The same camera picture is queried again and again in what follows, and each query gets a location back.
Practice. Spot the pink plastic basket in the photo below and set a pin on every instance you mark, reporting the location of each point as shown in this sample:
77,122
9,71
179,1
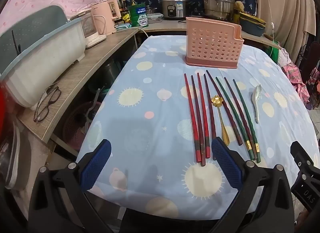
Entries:
75,128

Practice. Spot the dark framed eyeglasses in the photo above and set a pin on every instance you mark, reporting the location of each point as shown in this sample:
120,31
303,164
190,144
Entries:
48,106

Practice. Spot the dark wooden chair back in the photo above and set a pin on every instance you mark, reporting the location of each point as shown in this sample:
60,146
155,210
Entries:
312,55

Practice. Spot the beige curtain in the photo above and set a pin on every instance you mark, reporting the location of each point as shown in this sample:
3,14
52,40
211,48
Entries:
282,10

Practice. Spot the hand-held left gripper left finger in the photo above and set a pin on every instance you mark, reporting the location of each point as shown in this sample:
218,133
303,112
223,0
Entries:
96,165

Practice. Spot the blue printed tablecloth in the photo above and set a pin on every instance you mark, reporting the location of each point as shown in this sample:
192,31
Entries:
150,98

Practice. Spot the yellow plush toy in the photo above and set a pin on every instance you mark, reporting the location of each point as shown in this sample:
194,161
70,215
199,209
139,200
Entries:
238,6

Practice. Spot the pink printed cloth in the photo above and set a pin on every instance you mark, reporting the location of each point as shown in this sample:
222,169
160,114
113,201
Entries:
295,77

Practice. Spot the green chopstick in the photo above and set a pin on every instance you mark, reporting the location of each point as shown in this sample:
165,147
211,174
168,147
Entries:
244,113
231,113

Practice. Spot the white dish drainer box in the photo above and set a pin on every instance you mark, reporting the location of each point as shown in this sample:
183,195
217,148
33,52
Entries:
37,67

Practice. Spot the clear food container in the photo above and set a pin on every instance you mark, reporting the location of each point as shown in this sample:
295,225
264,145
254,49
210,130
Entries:
155,17

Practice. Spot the dark brown chopstick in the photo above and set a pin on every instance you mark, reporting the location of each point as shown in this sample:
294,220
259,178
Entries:
224,107
209,113
238,113
197,118

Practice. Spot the pink electric kettle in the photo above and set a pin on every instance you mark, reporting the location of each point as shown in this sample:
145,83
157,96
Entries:
105,15

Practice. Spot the green bag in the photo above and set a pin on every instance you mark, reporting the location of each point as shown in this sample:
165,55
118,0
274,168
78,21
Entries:
276,52

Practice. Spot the red chopstick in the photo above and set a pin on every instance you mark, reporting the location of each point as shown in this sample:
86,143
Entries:
191,118
202,113

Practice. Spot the green tin can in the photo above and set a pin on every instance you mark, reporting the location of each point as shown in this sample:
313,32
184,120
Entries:
138,17

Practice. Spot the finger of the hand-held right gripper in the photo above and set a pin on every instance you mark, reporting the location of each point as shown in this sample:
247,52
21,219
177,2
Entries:
302,156

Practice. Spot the person's right hand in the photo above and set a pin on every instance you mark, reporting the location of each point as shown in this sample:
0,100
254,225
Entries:
303,217

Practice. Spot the stack of blue yellow bowls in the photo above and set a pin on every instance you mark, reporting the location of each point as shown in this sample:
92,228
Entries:
252,26

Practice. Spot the pink perforated utensil holder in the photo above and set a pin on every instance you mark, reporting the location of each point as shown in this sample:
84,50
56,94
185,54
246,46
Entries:
210,42

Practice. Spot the gold flower spoon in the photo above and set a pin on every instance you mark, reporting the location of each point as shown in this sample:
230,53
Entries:
216,99

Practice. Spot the dark sauce bottle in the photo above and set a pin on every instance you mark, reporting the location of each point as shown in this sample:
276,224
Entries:
124,4

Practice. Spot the silver rice cooker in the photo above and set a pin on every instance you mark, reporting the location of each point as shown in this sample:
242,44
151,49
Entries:
175,7

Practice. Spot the blue tissue packet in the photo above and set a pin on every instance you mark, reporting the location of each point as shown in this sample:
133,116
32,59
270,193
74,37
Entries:
123,26

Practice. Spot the white blender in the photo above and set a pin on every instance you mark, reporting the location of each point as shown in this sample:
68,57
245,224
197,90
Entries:
92,40

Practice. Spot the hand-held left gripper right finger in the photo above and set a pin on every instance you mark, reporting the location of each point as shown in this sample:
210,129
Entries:
226,165

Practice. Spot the wooden counter shelf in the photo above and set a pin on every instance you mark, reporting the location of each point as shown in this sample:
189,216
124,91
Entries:
75,72

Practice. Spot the stainless steel steamer pot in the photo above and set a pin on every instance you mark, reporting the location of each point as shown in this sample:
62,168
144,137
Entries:
217,0

